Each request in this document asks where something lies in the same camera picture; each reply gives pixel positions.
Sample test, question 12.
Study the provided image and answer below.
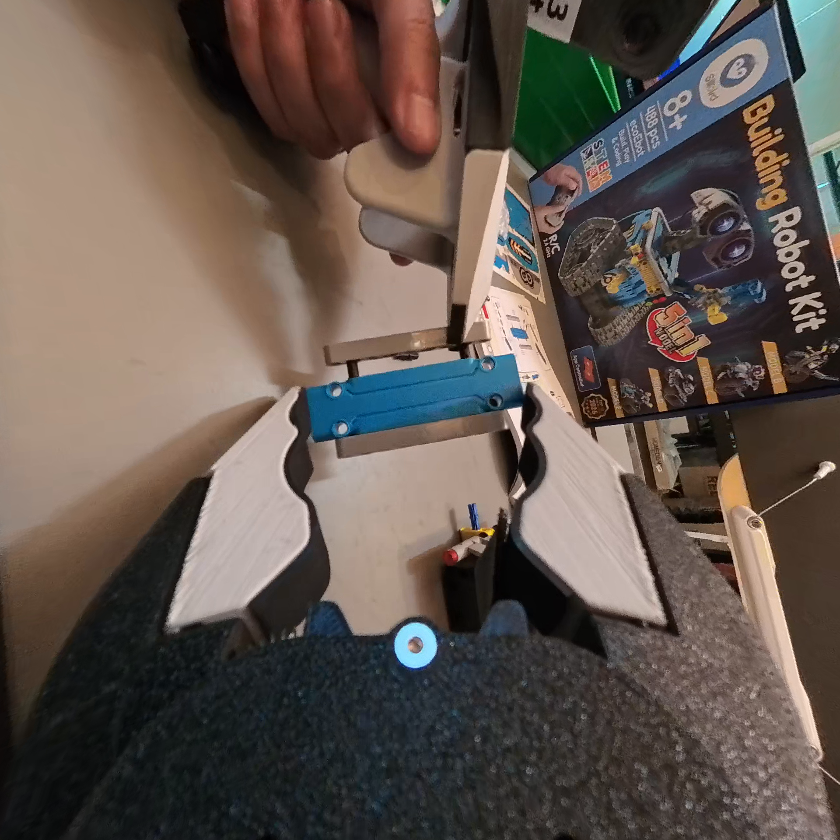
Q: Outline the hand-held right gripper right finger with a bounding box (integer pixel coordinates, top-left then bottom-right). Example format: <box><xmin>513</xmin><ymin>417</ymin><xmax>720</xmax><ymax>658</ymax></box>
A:
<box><xmin>511</xmin><ymin>384</ymin><xmax>677</xmax><ymax>627</ymax></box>

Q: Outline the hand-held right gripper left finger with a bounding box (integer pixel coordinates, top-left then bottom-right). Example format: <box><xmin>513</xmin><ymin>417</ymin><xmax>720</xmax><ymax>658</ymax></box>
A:
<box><xmin>164</xmin><ymin>387</ymin><xmax>330</xmax><ymax>634</ymax></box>

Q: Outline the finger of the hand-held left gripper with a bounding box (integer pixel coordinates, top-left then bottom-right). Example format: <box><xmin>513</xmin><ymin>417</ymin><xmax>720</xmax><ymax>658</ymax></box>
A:
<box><xmin>449</xmin><ymin>147</ymin><xmax>513</xmax><ymax>345</ymax></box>

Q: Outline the grey perforated building beam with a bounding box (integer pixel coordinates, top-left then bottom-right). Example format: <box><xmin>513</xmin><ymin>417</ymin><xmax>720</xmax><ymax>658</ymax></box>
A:
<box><xmin>325</xmin><ymin>320</ymin><xmax>492</xmax><ymax>366</ymax></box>
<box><xmin>336</xmin><ymin>412</ymin><xmax>522</xmax><ymax>459</ymax></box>

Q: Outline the blue perforated building beam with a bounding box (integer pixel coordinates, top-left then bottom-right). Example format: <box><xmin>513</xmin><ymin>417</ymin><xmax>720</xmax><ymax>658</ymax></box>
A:
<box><xmin>305</xmin><ymin>354</ymin><xmax>526</xmax><ymax>444</ymax></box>

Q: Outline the grey desk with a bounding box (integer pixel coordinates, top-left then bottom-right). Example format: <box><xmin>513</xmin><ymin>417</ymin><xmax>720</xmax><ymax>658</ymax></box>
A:
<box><xmin>0</xmin><ymin>0</ymin><xmax>647</xmax><ymax>723</ymax></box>

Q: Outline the person's left hand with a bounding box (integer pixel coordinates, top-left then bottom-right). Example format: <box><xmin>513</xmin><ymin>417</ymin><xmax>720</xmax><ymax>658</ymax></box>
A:
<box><xmin>223</xmin><ymin>0</ymin><xmax>442</xmax><ymax>160</ymax></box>

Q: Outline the blue sticker sheet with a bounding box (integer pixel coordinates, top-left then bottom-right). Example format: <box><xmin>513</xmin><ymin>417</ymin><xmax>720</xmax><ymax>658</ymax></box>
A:
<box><xmin>492</xmin><ymin>180</ymin><xmax>547</xmax><ymax>306</ymax></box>

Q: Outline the green plastic bin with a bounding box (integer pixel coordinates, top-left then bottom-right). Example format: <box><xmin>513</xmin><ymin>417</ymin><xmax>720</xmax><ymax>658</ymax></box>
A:
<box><xmin>512</xmin><ymin>26</ymin><xmax>621</xmax><ymax>168</ymax></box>

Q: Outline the open instruction booklet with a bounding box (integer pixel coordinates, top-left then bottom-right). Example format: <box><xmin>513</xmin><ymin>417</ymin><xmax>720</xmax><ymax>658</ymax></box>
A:
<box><xmin>482</xmin><ymin>289</ymin><xmax>581</xmax><ymax>421</ymax></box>

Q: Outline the grey black motor block assembly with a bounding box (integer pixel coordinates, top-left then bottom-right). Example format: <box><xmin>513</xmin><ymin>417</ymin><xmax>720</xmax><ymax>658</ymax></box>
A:
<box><xmin>441</xmin><ymin>502</ymin><xmax>500</xmax><ymax>634</ymax></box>

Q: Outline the dark blue toy set box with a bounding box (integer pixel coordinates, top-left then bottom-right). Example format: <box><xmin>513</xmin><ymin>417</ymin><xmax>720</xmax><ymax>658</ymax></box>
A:
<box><xmin>528</xmin><ymin>0</ymin><xmax>840</xmax><ymax>429</ymax></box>

